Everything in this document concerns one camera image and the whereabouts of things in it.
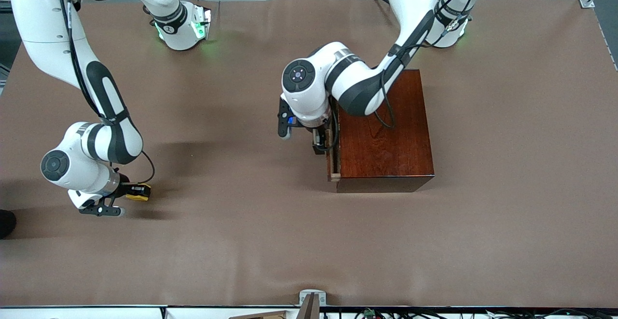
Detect yellow block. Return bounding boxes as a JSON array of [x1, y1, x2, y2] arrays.
[[126, 186, 152, 202]]

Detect wooden drawer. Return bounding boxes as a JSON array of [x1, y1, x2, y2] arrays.
[[326, 98, 341, 182]]

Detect dark red wooden cabinet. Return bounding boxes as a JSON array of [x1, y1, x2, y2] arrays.
[[333, 69, 435, 194]]

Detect brown table cover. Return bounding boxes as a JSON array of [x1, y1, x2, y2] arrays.
[[0, 0, 618, 308]]

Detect black round object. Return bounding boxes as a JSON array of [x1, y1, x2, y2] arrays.
[[0, 209, 17, 240]]

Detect grey metal clamp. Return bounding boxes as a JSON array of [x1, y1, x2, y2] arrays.
[[298, 289, 327, 307]]

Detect green-lit base connector box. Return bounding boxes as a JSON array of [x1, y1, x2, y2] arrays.
[[190, 6, 212, 41]]

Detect light wooden board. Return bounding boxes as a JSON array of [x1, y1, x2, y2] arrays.
[[228, 310, 290, 319]]

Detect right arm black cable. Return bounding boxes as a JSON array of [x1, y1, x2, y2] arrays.
[[58, 0, 156, 185]]

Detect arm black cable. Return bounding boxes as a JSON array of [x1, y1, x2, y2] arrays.
[[373, 0, 481, 129], [58, 0, 156, 185]]

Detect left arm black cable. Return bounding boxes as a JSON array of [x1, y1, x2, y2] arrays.
[[373, 0, 481, 129]]

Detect tangled black cables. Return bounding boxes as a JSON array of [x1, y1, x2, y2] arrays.
[[323, 307, 618, 319]]

